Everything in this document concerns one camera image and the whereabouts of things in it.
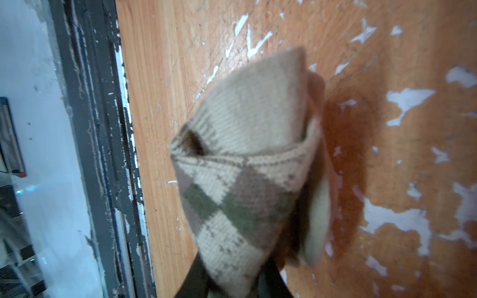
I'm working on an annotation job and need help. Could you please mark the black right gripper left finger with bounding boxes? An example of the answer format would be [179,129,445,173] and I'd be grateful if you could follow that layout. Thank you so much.
[174,253,214,298]

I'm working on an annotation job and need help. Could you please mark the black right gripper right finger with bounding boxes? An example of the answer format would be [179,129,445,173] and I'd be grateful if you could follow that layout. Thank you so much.
[257,257,293,298]

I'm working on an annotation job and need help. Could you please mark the olive argyle patterned sock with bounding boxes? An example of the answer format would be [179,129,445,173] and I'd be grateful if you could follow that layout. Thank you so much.
[170,47,336,298]

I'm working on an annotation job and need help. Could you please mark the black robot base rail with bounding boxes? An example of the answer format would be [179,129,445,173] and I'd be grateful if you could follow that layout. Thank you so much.
[49,1,156,298]

